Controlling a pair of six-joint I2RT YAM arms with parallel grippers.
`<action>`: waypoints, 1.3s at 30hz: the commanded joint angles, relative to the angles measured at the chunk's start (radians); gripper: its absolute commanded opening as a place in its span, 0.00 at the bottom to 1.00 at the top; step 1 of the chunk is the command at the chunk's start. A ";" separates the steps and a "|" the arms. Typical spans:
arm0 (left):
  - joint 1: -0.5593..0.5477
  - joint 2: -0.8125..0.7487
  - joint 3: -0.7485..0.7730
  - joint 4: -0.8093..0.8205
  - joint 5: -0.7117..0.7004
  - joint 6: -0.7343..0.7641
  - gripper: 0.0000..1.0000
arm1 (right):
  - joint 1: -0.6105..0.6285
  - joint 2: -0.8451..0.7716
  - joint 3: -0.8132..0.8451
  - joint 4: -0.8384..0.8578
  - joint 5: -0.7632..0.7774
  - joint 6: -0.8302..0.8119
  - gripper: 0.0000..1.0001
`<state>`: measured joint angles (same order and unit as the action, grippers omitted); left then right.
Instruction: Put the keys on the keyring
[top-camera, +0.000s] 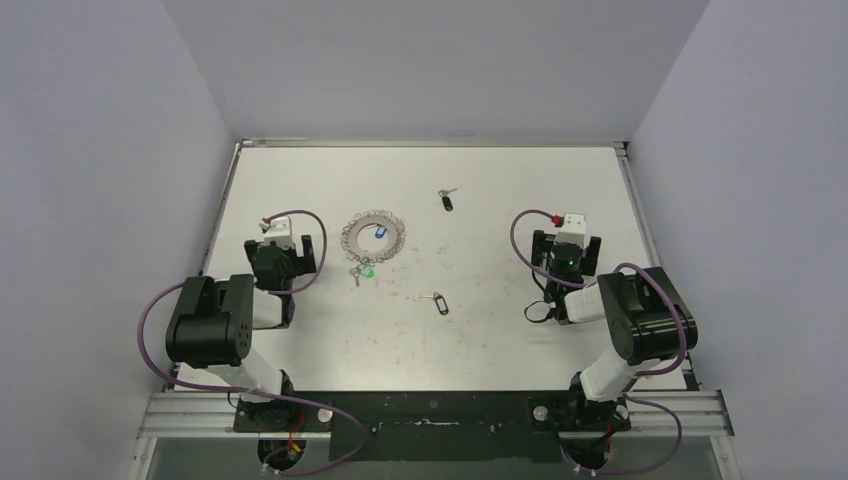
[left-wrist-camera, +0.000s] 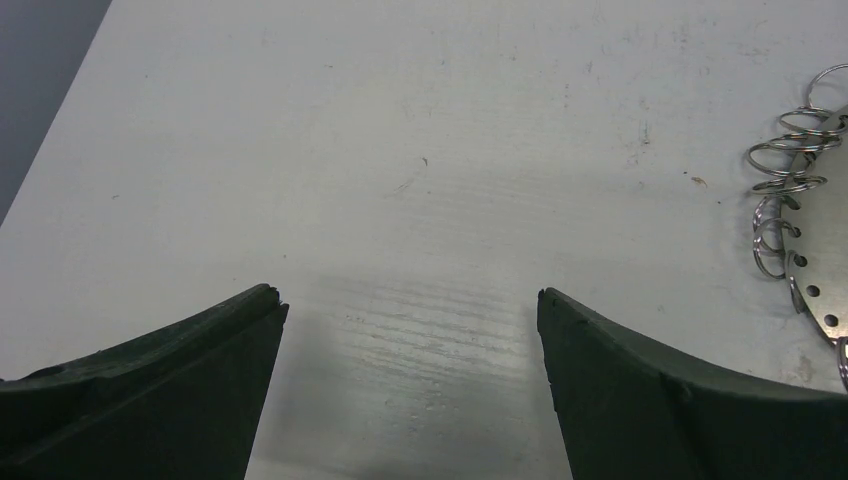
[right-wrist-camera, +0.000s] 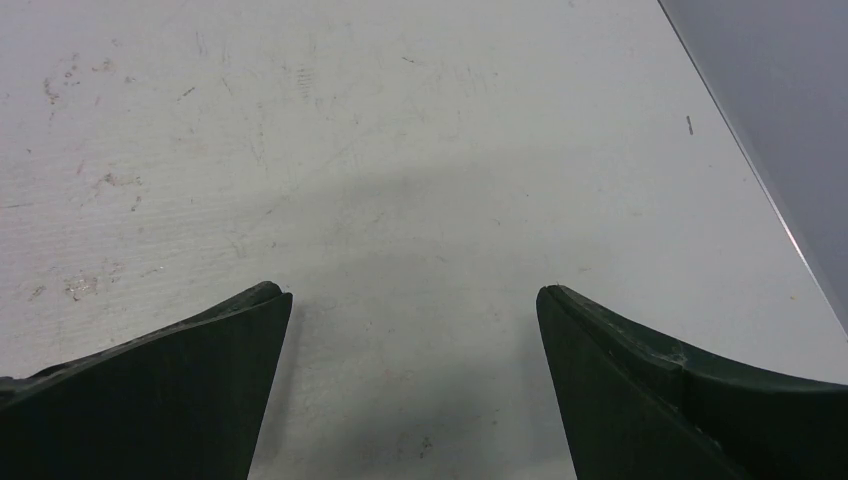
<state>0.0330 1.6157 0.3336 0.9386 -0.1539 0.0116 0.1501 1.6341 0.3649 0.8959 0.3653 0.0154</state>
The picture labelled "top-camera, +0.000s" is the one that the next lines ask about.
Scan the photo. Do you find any metal keyring chain loop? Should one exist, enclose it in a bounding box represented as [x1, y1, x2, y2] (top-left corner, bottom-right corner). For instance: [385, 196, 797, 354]
[340, 209, 407, 266]

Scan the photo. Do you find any key with black tag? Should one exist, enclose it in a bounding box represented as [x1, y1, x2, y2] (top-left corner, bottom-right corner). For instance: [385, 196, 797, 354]
[421, 292, 450, 316]
[438, 188, 456, 212]

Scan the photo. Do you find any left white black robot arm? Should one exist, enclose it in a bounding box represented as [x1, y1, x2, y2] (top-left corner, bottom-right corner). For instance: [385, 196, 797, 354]
[165, 235, 317, 404]

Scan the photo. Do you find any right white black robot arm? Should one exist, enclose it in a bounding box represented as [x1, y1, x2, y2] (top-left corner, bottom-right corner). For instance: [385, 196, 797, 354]
[527, 230, 698, 402]

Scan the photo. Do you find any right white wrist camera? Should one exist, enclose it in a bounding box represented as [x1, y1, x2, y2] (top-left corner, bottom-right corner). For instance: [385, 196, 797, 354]
[552, 213, 586, 248]

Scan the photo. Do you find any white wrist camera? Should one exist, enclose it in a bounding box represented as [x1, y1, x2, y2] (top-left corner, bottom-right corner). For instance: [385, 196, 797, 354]
[260, 216, 295, 250]
[552, 213, 586, 248]

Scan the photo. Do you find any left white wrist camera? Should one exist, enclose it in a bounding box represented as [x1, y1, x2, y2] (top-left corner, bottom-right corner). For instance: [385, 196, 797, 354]
[260, 216, 295, 250]

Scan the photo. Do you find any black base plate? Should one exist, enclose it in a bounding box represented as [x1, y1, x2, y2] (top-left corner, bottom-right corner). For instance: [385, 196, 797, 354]
[232, 390, 631, 469]

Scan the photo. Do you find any aluminium frame rail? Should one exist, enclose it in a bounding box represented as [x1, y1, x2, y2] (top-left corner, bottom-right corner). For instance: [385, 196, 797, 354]
[138, 391, 734, 439]

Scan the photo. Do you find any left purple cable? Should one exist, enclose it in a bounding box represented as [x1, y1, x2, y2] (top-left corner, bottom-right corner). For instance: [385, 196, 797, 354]
[136, 209, 370, 478]

